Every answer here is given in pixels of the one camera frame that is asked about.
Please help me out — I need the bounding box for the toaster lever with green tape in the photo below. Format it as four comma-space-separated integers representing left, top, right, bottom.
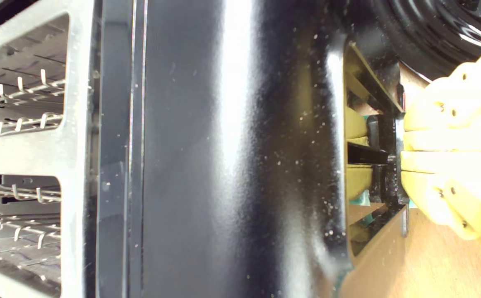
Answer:
366, 114, 409, 206

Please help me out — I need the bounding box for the black two-slot toaster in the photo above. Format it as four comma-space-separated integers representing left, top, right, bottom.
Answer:
0, 0, 411, 298

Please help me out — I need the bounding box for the black plate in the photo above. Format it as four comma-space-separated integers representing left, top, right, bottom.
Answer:
369, 0, 481, 82

